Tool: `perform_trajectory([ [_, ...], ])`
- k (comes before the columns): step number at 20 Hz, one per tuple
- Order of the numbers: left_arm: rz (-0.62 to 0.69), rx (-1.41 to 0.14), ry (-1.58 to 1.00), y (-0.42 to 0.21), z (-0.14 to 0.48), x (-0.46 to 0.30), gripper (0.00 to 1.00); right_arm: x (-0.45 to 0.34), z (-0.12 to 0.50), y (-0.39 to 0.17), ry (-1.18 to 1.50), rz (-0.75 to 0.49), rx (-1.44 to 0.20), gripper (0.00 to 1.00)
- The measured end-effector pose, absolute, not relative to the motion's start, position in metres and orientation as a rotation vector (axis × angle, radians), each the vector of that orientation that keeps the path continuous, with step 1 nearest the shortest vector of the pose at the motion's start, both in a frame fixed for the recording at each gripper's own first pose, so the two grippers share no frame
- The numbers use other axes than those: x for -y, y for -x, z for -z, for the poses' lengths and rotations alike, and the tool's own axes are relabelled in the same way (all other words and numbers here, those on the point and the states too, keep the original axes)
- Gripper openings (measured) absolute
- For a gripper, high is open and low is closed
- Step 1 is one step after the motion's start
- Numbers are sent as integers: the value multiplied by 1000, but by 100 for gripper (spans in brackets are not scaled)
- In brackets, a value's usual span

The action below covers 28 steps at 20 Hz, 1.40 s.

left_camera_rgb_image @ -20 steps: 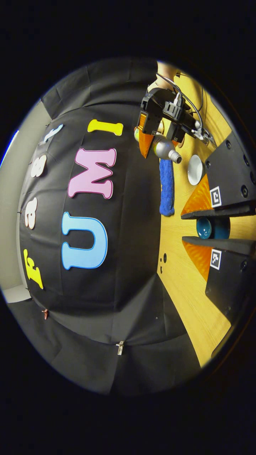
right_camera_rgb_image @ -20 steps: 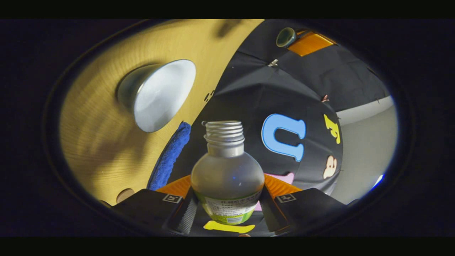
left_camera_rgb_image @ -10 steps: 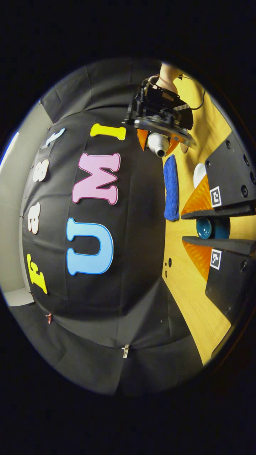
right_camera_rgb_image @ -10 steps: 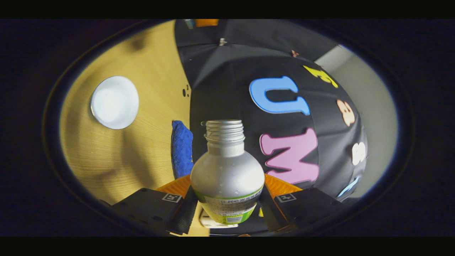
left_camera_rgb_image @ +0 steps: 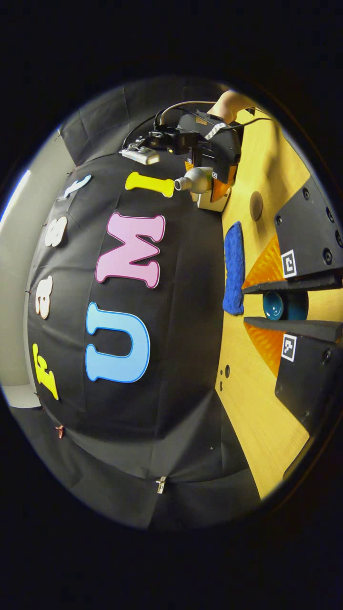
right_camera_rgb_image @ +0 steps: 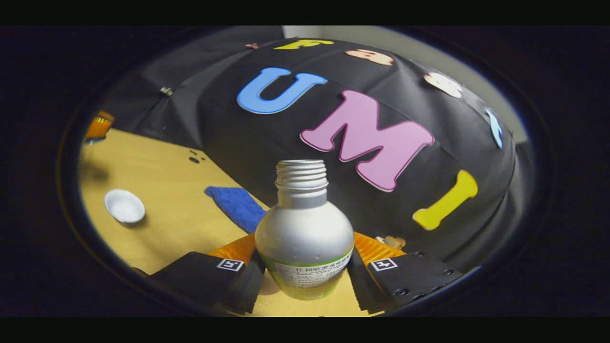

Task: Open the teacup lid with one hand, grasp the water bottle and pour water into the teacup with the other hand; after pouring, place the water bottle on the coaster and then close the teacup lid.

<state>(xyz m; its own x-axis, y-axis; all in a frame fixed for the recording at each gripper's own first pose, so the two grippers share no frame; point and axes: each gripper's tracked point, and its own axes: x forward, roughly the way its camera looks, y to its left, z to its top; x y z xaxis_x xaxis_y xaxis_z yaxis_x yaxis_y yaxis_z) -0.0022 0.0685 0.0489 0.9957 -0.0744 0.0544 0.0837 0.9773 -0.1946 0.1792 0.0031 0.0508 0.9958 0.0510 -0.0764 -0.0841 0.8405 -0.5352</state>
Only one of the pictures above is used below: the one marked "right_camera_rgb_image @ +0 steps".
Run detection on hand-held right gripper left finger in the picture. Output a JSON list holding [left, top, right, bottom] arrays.
[[150, 233, 266, 315]]

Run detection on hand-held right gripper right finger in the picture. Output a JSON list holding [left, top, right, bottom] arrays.
[[347, 232, 464, 315]]

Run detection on silver green water bottle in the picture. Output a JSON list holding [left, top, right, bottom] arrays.
[[254, 159, 355, 301]]

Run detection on white teal teacup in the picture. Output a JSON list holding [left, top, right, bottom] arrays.
[[104, 189, 146, 225]]

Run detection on blue towel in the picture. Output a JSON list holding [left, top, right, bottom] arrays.
[[204, 186, 268, 234]]

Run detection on black backdrop cloth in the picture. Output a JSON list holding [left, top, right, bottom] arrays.
[[98, 26, 529, 274]]

